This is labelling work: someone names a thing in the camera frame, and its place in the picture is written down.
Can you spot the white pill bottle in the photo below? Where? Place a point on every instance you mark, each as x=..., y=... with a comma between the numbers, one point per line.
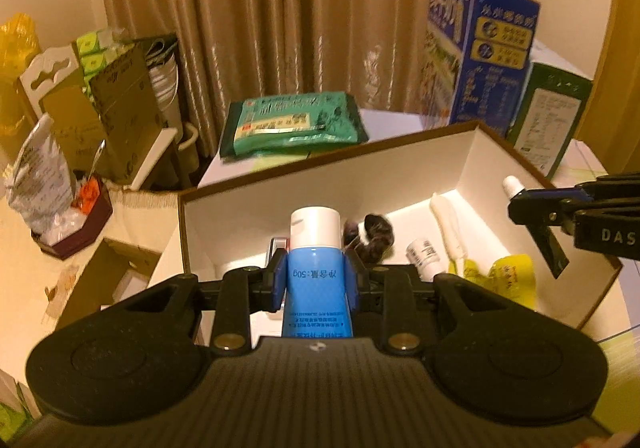
x=424, y=258

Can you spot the maroon tray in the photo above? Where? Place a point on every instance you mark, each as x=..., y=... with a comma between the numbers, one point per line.
x=95, y=228

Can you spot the brown box lid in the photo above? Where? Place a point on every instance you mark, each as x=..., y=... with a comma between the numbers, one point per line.
x=100, y=278

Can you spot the silver foil bag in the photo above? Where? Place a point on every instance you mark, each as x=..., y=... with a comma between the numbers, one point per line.
x=40, y=177

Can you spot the orange small item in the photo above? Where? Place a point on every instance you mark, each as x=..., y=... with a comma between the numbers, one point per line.
x=87, y=197

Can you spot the dark hair scrunchie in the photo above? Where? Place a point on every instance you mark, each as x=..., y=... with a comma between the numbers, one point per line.
x=375, y=233

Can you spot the brown cardboard box white inside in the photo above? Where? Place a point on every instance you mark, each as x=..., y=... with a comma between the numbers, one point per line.
x=240, y=218

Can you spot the teal printed packet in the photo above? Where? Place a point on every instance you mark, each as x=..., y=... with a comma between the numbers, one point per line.
x=295, y=125

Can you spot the green carton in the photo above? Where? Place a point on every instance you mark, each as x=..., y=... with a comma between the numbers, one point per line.
x=545, y=127

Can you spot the yellow plastic bag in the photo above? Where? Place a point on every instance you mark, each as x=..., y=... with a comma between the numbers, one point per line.
x=17, y=47

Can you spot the white ribbed stack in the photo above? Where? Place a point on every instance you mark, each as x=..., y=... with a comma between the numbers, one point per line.
x=165, y=87

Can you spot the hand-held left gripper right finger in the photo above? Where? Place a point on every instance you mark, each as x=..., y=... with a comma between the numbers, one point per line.
x=352, y=285

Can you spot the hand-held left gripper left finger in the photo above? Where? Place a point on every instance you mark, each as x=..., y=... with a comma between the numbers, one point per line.
x=279, y=283

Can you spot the clear cotton swab box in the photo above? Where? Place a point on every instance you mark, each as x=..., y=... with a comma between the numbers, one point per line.
x=280, y=245

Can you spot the pastel checked tablecloth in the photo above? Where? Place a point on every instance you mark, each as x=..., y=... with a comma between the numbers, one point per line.
x=280, y=167

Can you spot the white plastic frame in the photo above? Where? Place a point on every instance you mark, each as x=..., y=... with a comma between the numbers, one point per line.
x=152, y=157

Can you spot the white slender tube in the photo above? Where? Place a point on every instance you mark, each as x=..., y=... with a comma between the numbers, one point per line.
x=447, y=228

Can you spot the stacked green tissue boxes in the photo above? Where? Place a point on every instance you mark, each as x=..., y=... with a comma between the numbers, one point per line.
x=95, y=50

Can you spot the metal spoon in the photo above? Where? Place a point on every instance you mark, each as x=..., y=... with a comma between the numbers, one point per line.
x=98, y=160

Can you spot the beige curtain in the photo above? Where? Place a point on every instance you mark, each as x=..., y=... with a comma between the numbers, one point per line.
x=300, y=17

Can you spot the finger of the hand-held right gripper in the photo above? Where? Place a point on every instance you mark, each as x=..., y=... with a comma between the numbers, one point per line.
x=545, y=208
x=620, y=188

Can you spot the yellow pouch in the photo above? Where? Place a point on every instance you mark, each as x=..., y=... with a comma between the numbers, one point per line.
x=510, y=278

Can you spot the blue tube with white cap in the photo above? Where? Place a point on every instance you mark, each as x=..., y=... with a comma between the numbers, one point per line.
x=317, y=278

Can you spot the blue milk carton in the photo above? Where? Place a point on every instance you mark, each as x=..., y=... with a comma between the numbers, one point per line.
x=480, y=57

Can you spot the bundle of green tissue packs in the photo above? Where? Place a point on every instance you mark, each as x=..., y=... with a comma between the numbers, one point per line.
x=12, y=403

